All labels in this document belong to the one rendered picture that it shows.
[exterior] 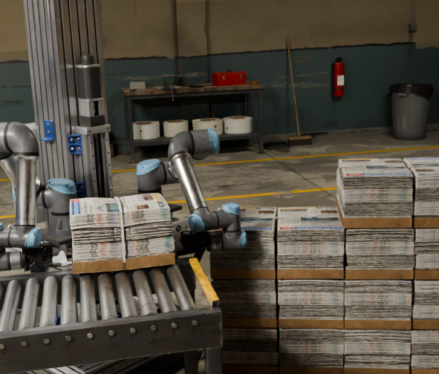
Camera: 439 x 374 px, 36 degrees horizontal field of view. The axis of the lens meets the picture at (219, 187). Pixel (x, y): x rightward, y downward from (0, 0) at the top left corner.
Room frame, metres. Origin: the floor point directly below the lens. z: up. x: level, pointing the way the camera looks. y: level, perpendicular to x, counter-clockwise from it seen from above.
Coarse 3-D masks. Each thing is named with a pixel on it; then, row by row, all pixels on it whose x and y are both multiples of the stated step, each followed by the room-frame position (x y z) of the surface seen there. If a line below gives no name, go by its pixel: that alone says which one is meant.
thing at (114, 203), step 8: (112, 200) 2.62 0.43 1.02; (120, 200) 2.61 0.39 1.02; (112, 208) 2.47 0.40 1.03; (128, 216) 2.41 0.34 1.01; (120, 224) 2.40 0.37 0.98; (128, 224) 2.40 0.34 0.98; (120, 232) 2.40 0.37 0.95; (128, 232) 2.40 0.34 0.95; (120, 240) 2.39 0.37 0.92; (128, 240) 2.40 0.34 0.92; (120, 248) 2.39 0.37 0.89; (128, 248) 2.40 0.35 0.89; (120, 256) 2.39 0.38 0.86; (128, 256) 2.40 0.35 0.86
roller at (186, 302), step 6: (174, 264) 2.46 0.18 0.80; (168, 270) 2.42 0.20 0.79; (174, 270) 2.39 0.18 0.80; (168, 276) 2.39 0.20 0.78; (174, 276) 2.33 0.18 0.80; (180, 276) 2.33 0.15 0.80; (174, 282) 2.29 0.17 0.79; (180, 282) 2.27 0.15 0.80; (174, 288) 2.25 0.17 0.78; (180, 288) 2.21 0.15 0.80; (186, 288) 2.22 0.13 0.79; (180, 294) 2.17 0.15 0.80; (186, 294) 2.16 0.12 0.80; (180, 300) 2.13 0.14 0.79; (186, 300) 2.10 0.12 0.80; (192, 300) 2.12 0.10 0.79; (180, 306) 2.11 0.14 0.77; (186, 306) 2.05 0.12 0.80; (192, 306) 2.05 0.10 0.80
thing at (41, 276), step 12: (180, 264) 2.48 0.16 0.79; (12, 276) 2.39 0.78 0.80; (24, 276) 2.38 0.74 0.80; (36, 276) 2.38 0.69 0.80; (48, 276) 2.38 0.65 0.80; (60, 276) 2.39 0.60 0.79; (96, 276) 2.41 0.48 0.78; (192, 276) 2.49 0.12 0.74; (24, 288) 2.36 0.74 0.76; (60, 288) 2.39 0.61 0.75; (96, 288) 2.41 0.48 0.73; (132, 288) 2.44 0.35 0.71; (192, 288) 2.49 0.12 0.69; (60, 300) 2.39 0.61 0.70; (96, 300) 2.41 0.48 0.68
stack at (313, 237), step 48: (288, 240) 2.76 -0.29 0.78; (336, 240) 2.73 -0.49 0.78; (384, 240) 2.71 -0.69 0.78; (432, 240) 2.69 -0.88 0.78; (240, 288) 2.78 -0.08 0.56; (288, 288) 2.75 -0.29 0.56; (336, 288) 2.73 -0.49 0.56; (384, 288) 2.71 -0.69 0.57; (432, 288) 2.69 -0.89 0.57; (240, 336) 2.79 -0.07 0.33; (288, 336) 2.76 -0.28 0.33; (336, 336) 2.73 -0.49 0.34; (384, 336) 2.71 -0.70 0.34; (432, 336) 2.69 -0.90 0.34
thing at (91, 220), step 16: (80, 208) 2.47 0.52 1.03; (96, 208) 2.46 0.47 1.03; (80, 224) 2.36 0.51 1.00; (96, 224) 2.38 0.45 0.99; (112, 224) 2.39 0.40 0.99; (80, 240) 2.36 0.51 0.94; (96, 240) 2.37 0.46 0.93; (112, 240) 2.39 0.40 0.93; (80, 256) 2.37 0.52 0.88; (96, 256) 2.37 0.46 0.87; (112, 256) 2.39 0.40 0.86
